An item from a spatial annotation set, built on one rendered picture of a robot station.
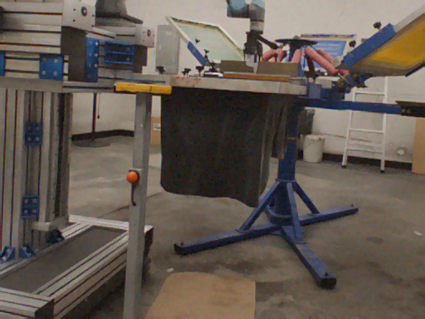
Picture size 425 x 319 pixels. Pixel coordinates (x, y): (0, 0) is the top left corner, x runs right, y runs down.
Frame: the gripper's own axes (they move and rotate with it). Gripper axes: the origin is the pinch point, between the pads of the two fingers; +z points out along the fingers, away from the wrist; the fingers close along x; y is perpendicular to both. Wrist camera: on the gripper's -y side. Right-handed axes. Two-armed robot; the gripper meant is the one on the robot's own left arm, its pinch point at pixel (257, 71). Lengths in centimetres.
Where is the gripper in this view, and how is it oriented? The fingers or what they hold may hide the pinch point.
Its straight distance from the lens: 209.9
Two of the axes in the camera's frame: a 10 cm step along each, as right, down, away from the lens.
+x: -3.4, 0.3, -9.4
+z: -0.6, 10.0, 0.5
